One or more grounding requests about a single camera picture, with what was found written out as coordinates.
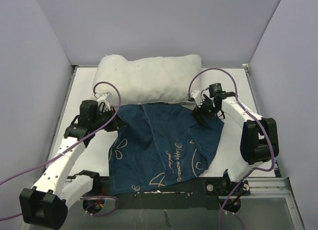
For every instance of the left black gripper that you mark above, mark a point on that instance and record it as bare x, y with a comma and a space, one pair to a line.
111, 113

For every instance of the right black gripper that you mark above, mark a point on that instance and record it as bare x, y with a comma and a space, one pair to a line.
198, 112

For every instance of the dark blue embroidered pillowcase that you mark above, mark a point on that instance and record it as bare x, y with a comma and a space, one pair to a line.
161, 145

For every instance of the white pillow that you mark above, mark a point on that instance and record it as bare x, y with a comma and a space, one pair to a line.
147, 80

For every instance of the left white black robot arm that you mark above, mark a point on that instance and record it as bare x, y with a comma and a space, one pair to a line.
48, 201

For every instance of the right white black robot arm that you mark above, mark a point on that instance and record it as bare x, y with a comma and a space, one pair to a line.
259, 138

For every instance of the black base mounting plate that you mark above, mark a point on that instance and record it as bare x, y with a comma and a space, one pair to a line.
203, 192

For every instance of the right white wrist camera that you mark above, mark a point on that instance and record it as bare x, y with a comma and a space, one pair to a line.
195, 96

